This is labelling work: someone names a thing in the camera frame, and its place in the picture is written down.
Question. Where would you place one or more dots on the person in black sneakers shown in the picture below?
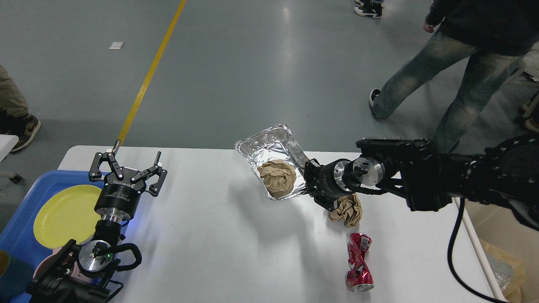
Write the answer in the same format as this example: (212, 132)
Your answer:
(370, 8)

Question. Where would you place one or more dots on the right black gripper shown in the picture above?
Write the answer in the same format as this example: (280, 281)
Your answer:
(329, 179)

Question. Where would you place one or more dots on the pink mug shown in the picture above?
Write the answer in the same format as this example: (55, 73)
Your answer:
(41, 266)

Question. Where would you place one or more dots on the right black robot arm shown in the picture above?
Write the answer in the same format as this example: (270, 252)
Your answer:
(506, 175)

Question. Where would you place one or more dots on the blue plastic tray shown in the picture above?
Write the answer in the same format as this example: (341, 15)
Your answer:
(18, 237)

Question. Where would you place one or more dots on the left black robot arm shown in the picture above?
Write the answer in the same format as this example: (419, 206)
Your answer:
(83, 273)

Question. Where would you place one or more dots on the crumpled brown paper ball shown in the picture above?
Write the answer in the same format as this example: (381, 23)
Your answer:
(278, 177)

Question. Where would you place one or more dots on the brown paper bag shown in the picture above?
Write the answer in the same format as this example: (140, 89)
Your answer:
(513, 293)

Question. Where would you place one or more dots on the person in khaki trousers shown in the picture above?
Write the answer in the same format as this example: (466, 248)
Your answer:
(14, 113)

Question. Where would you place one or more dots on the dark teal mug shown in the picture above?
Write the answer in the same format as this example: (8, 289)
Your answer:
(15, 275)

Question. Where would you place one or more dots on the beige plastic bin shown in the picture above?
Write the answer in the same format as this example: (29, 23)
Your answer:
(498, 226)

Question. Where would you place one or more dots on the aluminium foil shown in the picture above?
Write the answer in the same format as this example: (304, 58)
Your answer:
(503, 273)

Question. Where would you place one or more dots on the yellow plate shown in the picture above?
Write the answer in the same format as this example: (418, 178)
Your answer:
(69, 214)

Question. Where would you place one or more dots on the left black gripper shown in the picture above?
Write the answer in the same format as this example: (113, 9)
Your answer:
(120, 198)

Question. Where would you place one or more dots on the white side table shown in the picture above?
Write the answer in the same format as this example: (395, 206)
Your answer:
(7, 142)

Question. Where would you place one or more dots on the brown paper wad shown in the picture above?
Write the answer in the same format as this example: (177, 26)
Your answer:
(349, 211)

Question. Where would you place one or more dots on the crushed red can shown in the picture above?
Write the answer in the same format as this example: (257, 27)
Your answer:
(359, 278)

